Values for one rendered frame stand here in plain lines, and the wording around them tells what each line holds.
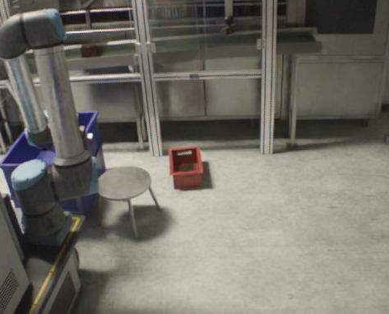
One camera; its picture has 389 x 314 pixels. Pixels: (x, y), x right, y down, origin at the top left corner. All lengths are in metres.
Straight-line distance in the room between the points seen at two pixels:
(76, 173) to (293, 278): 1.11
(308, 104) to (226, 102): 0.58
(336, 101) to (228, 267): 1.55
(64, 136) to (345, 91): 2.09
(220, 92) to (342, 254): 1.45
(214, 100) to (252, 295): 1.56
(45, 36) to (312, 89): 2.02
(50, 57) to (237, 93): 1.76
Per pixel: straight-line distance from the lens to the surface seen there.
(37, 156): 2.88
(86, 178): 1.79
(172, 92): 3.18
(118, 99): 3.26
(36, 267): 1.94
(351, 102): 3.28
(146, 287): 2.17
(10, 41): 1.69
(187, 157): 2.92
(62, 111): 1.72
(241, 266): 2.23
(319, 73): 3.14
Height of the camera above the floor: 1.61
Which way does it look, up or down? 32 degrees down
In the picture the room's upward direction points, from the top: 4 degrees counter-clockwise
